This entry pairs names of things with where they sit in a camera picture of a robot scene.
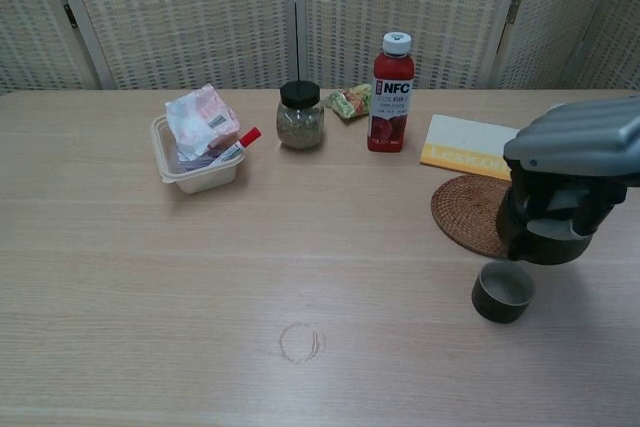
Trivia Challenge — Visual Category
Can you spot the green orange snack packet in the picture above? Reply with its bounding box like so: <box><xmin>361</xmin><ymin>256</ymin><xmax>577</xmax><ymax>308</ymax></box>
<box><xmin>325</xmin><ymin>84</ymin><xmax>374</xmax><ymax>123</ymax></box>

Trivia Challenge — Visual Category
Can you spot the round woven rattan trivet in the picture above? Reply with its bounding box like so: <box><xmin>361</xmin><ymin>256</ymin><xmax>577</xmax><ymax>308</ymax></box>
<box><xmin>430</xmin><ymin>174</ymin><xmax>516</xmax><ymax>259</ymax></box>

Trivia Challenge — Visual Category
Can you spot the black teapot with handle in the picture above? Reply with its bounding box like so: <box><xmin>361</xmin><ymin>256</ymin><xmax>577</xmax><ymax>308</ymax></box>
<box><xmin>496</xmin><ymin>185</ymin><xmax>594</xmax><ymax>267</ymax></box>

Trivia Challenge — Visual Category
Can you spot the small dark ceramic cup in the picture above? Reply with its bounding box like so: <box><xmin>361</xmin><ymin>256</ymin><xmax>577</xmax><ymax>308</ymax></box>
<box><xmin>471</xmin><ymin>262</ymin><xmax>536</xmax><ymax>324</ymax></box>

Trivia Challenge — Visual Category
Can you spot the yellow white Lexicon booklet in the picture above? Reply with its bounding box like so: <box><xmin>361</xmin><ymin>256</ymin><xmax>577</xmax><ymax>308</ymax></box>
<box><xmin>419</xmin><ymin>113</ymin><xmax>521</xmax><ymax>182</ymax></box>

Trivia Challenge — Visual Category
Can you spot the red NFC juice bottle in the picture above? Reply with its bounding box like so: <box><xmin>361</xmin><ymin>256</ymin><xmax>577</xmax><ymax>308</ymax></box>
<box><xmin>367</xmin><ymin>31</ymin><xmax>417</xmax><ymax>153</ymax></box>

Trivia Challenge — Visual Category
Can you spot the pink white plastic pack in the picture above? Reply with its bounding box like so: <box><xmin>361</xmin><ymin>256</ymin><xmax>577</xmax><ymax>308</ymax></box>
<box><xmin>164</xmin><ymin>85</ymin><xmax>241</xmax><ymax>159</ymax></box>

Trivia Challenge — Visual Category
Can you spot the glass jar with black lid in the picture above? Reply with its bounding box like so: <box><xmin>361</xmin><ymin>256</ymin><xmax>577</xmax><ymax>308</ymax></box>
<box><xmin>276</xmin><ymin>80</ymin><xmax>326</xmax><ymax>150</ymax></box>

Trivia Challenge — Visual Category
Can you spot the beige plastic food container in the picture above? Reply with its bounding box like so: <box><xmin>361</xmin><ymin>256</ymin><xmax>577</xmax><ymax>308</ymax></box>
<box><xmin>148</xmin><ymin>114</ymin><xmax>247</xmax><ymax>195</ymax></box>

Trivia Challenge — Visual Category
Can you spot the woven folding screen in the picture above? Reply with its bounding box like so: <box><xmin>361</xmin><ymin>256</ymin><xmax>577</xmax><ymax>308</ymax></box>
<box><xmin>0</xmin><ymin>0</ymin><xmax>640</xmax><ymax>94</ymax></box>

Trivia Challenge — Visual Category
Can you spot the white marker with red cap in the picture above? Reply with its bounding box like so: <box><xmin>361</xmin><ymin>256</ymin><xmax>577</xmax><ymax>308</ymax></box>
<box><xmin>206</xmin><ymin>126</ymin><xmax>263</xmax><ymax>170</ymax></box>

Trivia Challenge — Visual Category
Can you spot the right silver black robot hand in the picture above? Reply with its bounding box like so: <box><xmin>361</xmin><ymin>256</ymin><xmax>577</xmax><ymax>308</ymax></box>
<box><xmin>502</xmin><ymin>96</ymin><xmax>640</xmax><ymax>259</ymax></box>

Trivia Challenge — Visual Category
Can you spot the purple packet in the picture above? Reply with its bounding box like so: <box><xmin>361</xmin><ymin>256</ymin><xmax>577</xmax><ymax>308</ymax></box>
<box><xmin>175</xmin><ymin>146</ymin><xmax>221</xmax><ymax>169</ymax></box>

